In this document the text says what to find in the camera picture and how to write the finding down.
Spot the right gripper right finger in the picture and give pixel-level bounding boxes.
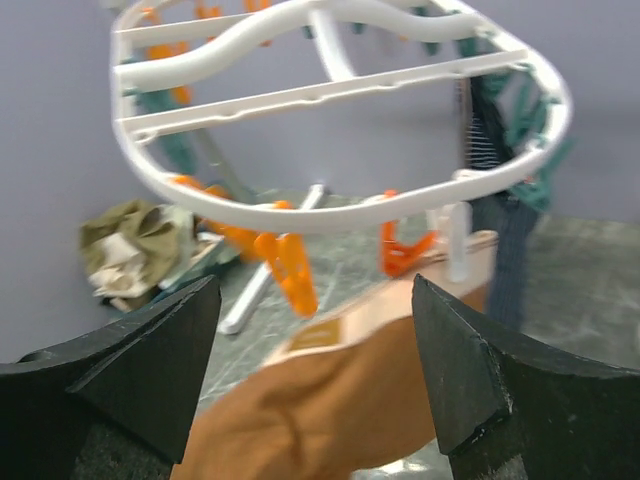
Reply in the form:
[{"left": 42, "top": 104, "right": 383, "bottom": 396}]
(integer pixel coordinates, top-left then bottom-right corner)
[{"left": 412, "top": 276, "right": 639, "bottom": 479}]

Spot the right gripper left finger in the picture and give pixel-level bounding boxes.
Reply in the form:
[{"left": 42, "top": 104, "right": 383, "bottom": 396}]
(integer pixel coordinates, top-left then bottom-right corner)
[{"left": 1, "top": 276, "right": 221, "bottom": 479}]

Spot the brown orange underwear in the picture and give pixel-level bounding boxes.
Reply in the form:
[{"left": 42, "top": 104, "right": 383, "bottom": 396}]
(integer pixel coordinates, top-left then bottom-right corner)
[{"left": 169, "top": 232, "right": 499, "bottom": 480}]

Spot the khaki tan underwear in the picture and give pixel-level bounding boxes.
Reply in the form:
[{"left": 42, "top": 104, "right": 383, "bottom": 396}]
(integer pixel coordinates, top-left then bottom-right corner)
[{"left": 79, "top": 199, "right": 195, "bottom": 312}]

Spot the navy striped underwear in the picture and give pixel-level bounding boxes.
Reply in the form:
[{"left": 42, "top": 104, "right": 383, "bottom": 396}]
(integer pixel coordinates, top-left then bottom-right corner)
[{"left": 457, "top": 76, "right": 539, "bottom": 331}]

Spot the white round clip hanger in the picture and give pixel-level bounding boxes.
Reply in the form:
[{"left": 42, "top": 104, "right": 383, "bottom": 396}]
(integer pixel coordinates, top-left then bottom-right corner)
[{"left": 110, "top": 0, "right": 576, "bottom": 319}]

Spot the teal plastic laundry basket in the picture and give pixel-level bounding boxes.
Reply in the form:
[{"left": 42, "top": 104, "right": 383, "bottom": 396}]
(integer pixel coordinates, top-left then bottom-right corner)
[{"left": 152, "top": 231, "right": 240, "bottom": 303}]

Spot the white silver clothes rack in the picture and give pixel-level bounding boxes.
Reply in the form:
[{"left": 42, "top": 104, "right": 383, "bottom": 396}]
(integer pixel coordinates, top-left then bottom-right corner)
[{"left": 192, "top": 124, "right": 331, "bottom": 336}]

